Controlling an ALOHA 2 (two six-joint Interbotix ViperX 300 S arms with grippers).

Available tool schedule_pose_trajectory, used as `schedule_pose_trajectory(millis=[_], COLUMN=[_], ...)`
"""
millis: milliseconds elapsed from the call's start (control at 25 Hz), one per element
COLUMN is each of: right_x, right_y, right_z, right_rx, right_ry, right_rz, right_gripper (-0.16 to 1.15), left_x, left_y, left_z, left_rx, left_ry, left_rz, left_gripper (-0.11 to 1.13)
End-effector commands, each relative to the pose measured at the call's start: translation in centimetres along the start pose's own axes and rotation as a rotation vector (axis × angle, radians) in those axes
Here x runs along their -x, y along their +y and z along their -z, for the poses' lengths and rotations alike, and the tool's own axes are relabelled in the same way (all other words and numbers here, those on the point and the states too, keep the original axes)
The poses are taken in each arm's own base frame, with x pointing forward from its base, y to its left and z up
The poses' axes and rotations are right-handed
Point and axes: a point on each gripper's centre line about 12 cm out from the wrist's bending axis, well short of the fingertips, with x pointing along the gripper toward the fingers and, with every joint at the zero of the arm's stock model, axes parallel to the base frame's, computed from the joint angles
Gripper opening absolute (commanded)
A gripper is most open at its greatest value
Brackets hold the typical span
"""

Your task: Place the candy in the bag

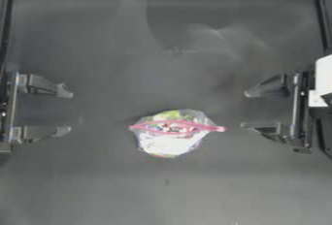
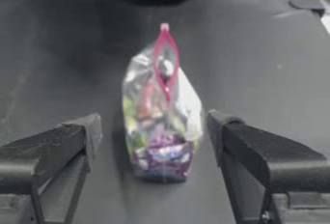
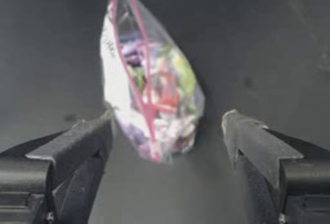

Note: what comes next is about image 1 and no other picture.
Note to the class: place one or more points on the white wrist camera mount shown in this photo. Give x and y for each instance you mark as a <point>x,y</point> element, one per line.
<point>322,80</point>

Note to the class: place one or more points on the black table frame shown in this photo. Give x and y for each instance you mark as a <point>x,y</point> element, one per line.
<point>6,25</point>

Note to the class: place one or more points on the clear bag with pink zip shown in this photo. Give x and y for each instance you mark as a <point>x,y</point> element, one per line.
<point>173,141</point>

